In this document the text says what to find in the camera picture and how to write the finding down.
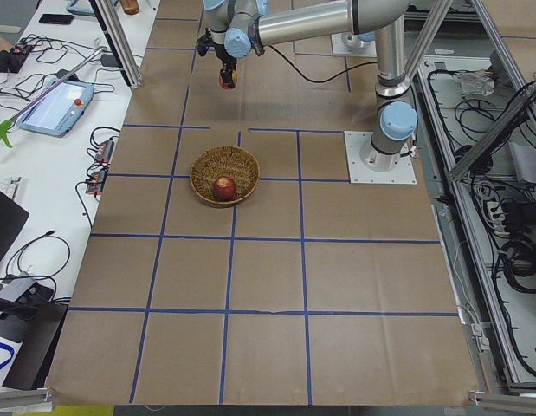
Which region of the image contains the orange usb hub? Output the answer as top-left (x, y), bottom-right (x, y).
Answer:
top-left (86, 170), bottom-right (107, 197)
top-left (94, 139), bottom-right (115, 164)

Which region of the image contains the red yellow apple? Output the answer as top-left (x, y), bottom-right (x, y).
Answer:
top-left (218, 69), bottom-right (237, 90)

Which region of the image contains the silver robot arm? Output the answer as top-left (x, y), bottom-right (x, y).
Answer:
top-left (196, 0), bottom-right (418, 172)

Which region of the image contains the black braided camera cable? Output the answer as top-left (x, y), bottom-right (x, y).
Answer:
top-left (262, 41), bottom-right (379, 84)

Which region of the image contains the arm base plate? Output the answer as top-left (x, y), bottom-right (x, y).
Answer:
top-left (331, 32), bottom-right (377, 58)
top-left (344, 131), bottom-right (417, 185)

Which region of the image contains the woven wicker basket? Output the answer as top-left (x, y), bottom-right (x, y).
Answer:
top-left (190, 146), bottom-right (260, 207)

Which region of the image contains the blue teach pendant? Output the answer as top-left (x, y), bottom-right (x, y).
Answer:
top-left (16, 81), bottom-right (94, 137)
top-left (66, 0), bottom-right (94, 16)

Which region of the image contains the brown drink bottle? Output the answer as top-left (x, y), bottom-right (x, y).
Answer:
top-left (119, 0), bottom-right (140, 16)

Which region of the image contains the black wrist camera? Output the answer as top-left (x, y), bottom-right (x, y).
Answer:
top-left (195, 29), bottom-right (212, 57)

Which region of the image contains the black smartphone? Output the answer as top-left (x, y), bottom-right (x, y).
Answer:
top-left (39, 13), bottom-right (74, 25)

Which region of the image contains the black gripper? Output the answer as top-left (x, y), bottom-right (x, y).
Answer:
top-left (214, 43), bottom-right (236, 86)

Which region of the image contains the black laptop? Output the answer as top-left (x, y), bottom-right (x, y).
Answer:
top-left (0, 191), bottom-right (29, 263)

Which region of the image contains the dark red apple in basket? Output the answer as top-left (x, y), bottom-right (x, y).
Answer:
top-left (212, 176), bottom-right (236, 202)

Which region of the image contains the white keyboard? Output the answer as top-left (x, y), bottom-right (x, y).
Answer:
top-left (0, 176), bottom-right (28, 202)

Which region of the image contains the aluminium frame post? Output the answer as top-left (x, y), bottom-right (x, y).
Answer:
top-left (90, 0), bottom-right (143, 90)

